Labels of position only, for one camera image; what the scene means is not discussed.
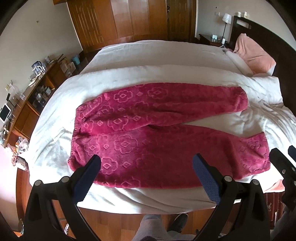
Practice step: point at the magenta fleece pants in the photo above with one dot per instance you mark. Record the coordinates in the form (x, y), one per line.
(144, 137)

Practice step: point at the wooden sideboard cabinet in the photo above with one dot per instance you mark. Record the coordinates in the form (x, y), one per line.
(28, 111)

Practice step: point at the white tablet device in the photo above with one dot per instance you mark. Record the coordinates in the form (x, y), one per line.
(5, 112)

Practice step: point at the wooden wardrobe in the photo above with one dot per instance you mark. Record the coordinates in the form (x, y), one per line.
(102, 23)

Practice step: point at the grey trouser leg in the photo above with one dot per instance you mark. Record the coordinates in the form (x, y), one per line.
(151, 228)

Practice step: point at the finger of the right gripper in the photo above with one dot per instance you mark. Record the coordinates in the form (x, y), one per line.
(292, 152)
(283, 165)

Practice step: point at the dark wooden headboard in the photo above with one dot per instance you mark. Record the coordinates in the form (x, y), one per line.
(277, 48)

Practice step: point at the dark wooden nightstand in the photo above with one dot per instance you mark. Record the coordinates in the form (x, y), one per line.
(207, 40)

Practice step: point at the pink pillow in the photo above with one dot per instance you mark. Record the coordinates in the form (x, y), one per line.
(257, 59)

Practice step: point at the white bedside lamp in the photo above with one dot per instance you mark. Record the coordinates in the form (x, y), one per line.
(227, 20)

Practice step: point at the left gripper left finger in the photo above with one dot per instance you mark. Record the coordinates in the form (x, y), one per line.
(41, 221)

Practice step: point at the white bed blanket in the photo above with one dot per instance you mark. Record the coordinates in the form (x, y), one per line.
(120, 66)

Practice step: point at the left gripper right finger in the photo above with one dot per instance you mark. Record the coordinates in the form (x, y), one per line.
(251, 222)

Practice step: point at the light blue bin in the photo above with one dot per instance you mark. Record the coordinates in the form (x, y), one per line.
(76, 60)

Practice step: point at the black shoe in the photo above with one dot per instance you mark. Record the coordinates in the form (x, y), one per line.
(179, 223)

